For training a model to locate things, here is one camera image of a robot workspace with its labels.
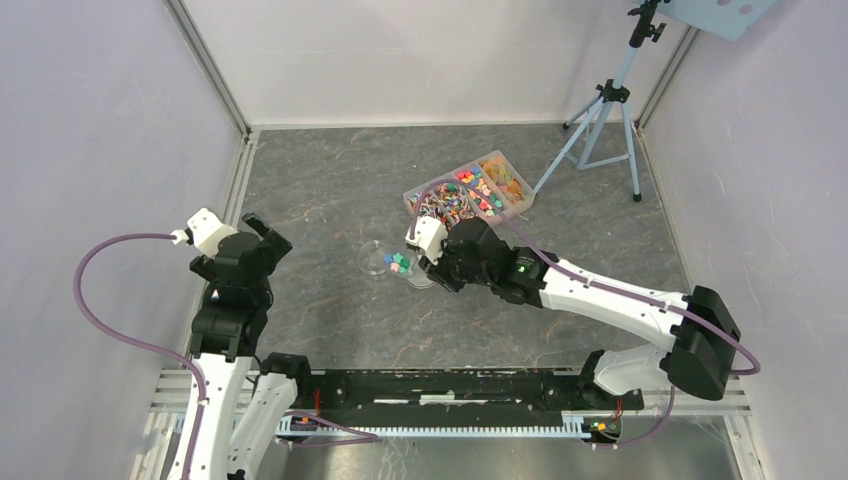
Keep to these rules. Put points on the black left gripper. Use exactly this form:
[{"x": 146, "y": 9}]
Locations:
[{"x": 280, "y": 245}]

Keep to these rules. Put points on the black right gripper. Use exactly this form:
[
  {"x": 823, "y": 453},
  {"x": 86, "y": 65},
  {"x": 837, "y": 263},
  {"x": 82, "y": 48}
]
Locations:
[{"x": 436, "y": 271}]

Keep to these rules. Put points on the clear plastic scoop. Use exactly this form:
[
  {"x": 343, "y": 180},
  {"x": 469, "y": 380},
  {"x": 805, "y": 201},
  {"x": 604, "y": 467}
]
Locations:
[{"x": 399, "y": 261}]

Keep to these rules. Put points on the clear round jar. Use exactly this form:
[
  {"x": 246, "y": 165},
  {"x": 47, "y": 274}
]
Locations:
[{"x": 370, "y": 258}]

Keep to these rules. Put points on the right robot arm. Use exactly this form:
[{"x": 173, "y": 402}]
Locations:
[{"x": 689, "y": 339}]

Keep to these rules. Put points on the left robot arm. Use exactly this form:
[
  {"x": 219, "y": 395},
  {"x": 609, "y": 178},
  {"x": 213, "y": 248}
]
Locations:
[{"x": 216, "y": 442}]

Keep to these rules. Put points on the clear compartment candy tray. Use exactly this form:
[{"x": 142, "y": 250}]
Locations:
[{"x": 488, "y": 187}]

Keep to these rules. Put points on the light blue perforated board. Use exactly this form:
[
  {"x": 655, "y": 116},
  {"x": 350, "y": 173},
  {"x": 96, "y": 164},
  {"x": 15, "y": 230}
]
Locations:
[{"x": 728, "y": 19}]

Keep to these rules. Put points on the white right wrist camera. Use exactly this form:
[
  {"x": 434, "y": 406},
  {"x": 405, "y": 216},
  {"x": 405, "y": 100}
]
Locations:
[{"x": 427, "y": 236}]

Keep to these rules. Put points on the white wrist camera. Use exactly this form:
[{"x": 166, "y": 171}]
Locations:
[
  {"x": 427, "y": 236},
  {"x": 205, "y": 231}
]

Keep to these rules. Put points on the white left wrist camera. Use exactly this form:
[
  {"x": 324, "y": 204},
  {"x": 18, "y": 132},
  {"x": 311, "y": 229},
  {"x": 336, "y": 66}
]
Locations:
[{"x": 205, "y": 231}]

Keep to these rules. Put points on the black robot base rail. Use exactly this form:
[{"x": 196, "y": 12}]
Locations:
[{"x": 523, "y": 397}]

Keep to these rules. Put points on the light blue camera tripod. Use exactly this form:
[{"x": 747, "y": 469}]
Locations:
[{"x": 587, "y": 125}]

